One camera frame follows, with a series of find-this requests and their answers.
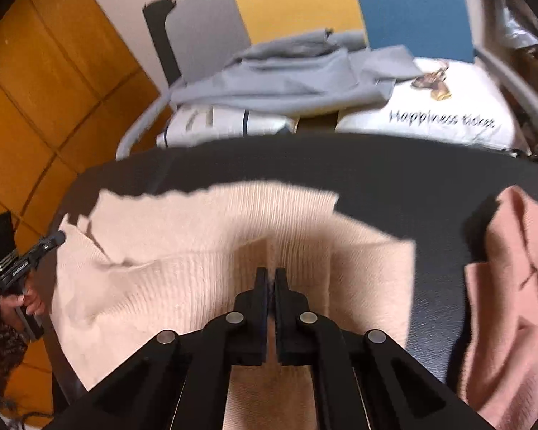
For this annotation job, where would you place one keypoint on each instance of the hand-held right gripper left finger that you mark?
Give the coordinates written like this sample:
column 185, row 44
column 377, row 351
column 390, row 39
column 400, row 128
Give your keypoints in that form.
column 262, row 304

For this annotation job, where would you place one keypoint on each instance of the person's left forearm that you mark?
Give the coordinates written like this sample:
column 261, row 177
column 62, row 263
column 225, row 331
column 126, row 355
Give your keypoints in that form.
column 0, row 349

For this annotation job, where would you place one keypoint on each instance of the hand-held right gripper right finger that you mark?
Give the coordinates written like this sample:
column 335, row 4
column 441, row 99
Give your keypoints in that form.
column 281, row 304

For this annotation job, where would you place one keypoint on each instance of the person's left hand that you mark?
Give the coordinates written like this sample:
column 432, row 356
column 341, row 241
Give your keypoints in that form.
column 31, row 302

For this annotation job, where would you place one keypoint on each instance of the white printed cushion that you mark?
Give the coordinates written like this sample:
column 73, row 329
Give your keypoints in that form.
column 452, row 98

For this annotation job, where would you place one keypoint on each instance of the pink knit sweater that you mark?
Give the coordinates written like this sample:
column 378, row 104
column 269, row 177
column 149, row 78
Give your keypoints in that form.
column 510, row 322

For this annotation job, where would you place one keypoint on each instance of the white cushion with blue stripe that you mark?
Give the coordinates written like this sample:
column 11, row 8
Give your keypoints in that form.
column 224, row 123

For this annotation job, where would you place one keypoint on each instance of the grey yellow blue chair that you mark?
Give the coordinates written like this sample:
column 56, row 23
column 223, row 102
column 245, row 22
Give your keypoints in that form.
column 295, row 0

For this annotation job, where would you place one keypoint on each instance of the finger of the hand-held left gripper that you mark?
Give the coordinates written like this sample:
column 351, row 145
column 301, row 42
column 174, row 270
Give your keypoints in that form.
column 51, row 242

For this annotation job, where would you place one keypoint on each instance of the grey garment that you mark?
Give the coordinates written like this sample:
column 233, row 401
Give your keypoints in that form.
column 295, row 80

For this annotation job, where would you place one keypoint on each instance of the cream knit sweater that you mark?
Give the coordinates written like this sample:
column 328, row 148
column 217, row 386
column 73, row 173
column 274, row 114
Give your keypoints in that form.
column 161, row 277

